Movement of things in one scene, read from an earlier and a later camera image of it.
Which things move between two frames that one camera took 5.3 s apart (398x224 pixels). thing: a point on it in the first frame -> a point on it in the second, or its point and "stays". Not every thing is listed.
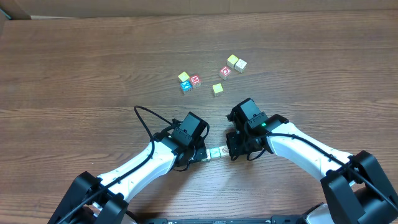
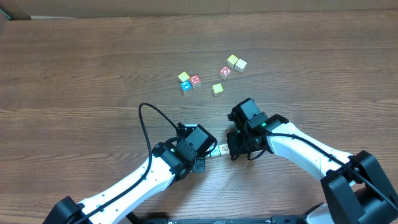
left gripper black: [201, 152] -> [200, 163]
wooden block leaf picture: [224, 150] stays
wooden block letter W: [215, 152] stays
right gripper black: [233, 146] stays
